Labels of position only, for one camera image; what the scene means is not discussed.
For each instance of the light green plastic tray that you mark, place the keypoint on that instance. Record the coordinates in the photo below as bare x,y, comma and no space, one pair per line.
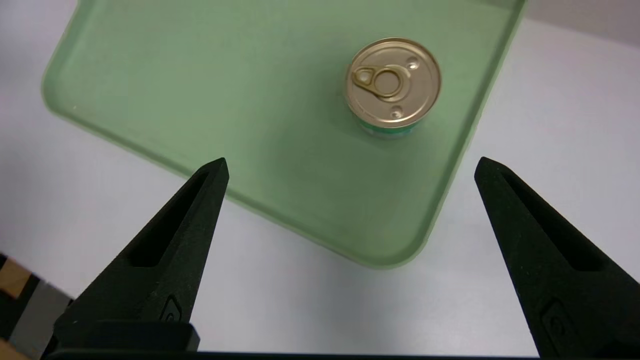
225,90

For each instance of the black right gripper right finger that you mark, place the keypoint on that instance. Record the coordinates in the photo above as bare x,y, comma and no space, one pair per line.
555,290

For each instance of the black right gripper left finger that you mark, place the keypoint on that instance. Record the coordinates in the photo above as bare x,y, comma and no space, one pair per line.
150,280

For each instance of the gold lid green label can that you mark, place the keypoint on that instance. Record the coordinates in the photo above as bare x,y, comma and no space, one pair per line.
395,85

